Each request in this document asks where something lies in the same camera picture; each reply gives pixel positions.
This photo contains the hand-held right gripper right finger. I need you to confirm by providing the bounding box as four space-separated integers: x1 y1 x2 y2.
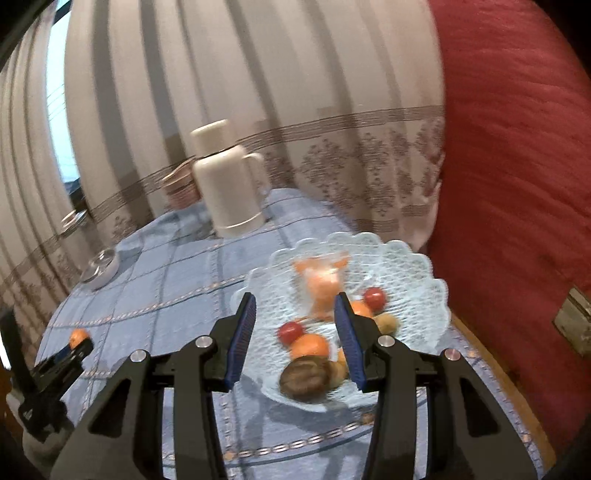
333 292 539 480

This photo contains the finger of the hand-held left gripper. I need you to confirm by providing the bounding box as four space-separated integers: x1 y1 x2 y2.
31 339 93 393

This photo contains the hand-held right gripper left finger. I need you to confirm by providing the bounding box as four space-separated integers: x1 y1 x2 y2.
50 292 258 480

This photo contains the small round brown fruit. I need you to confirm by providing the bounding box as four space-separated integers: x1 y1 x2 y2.
329 355 352 384
373 313 400 335

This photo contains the red tomato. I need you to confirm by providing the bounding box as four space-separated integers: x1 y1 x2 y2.
363 287 387 311
277 322 305 347

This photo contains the clear bag of oranges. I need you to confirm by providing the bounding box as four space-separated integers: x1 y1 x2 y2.
292 251 352 324

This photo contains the dark brown round fruit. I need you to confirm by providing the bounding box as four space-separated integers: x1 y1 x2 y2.
279 356 333 401

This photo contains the clear glass fruit plate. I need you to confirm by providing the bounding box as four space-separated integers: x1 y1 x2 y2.
231 232 451 412

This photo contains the blue checked tablecloth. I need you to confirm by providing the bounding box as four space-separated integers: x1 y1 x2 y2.
34 187 532 480

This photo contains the glass kettle with white base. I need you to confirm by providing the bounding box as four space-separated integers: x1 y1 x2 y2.
60 208 122 291

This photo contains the cream thermos flask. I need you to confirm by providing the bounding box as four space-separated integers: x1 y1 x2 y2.
190 119 269 238

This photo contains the glass cup with pink lid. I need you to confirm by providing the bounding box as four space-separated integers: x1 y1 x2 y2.
161 159 201 210

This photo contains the small beige box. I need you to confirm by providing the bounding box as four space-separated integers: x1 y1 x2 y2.
553 286 591 356

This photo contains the red sofa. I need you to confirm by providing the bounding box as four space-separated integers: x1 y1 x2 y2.
425 0 591 462

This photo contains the beige patterned curtain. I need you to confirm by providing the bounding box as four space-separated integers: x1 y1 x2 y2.
0 0 446 324

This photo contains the window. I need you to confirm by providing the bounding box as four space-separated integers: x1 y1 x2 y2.
46 18 81 195

